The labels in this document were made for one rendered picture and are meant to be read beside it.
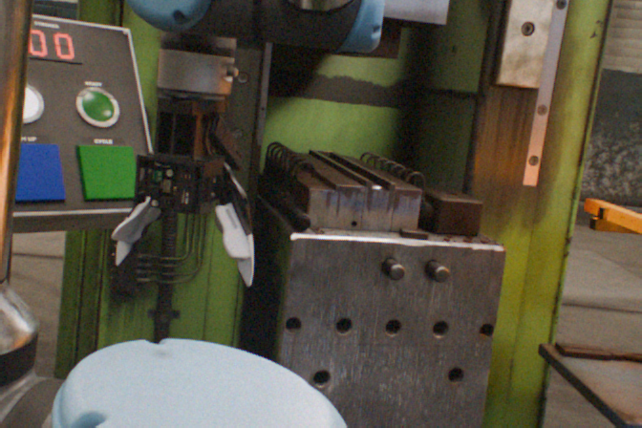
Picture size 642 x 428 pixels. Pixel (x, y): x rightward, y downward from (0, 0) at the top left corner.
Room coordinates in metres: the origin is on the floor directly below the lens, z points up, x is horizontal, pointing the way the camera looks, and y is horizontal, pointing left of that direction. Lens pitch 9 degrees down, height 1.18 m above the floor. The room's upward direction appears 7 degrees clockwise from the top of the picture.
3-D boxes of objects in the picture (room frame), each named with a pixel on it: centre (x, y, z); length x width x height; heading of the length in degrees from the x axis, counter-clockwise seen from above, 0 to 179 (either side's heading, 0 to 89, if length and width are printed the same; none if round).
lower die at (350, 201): (1.45, -0.02, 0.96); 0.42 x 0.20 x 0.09; 15
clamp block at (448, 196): (1.35, -0.23, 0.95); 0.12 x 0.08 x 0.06; 15
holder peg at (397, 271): (1.18, -0.13, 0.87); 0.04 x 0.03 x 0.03; 15
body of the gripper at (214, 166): (0.77, 0.14, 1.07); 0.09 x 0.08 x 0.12; 170
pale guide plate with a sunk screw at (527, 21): (1.46, -0.35, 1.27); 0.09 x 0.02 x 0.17; 105
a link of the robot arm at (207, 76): (0.78, 0.14, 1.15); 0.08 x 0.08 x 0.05
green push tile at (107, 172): (0.99, 0.28, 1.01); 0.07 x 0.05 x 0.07; 130
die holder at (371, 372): (1.47, -0.07, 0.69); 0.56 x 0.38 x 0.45; 15
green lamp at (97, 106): (1.02, 0.31, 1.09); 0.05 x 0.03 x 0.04; 105
